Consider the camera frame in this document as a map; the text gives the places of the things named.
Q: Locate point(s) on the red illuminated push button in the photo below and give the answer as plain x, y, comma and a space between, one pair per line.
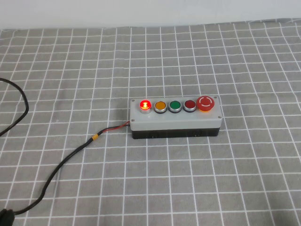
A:
145, 105

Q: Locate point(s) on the grey black push-button control box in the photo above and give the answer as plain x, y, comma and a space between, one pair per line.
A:
176, 122

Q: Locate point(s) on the yellow flat push button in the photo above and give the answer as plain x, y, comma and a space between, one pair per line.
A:
160, 106

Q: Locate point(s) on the green flat push button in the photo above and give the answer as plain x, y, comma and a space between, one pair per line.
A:
175, 105

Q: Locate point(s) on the dark red flat push button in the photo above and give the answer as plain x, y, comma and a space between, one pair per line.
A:
189, 104

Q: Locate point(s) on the red mushroom emergency stop button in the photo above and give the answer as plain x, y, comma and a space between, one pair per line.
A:
205, 102

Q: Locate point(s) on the grey white checked tablecloth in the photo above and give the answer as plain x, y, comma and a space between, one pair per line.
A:
164, 179

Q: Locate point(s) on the black power adapter block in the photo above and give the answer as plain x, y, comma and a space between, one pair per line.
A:
5, 217

